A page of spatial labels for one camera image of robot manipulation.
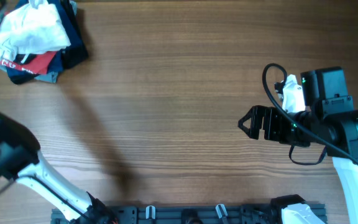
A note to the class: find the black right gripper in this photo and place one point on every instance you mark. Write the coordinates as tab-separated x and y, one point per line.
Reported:
272	116

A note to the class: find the white Puma t-shirt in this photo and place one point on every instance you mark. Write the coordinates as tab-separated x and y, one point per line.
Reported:
34	28

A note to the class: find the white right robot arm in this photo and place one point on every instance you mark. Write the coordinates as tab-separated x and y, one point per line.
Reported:
337	132

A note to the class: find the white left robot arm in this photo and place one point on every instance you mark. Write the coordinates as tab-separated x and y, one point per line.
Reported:
22	162

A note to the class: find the navy blue folded garment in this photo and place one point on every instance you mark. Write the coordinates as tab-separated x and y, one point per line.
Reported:
67	57

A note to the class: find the grey folded garment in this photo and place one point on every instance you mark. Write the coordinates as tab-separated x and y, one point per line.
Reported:
49	78

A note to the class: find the red folded t-shirt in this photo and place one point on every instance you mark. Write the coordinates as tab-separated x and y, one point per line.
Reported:
39	65

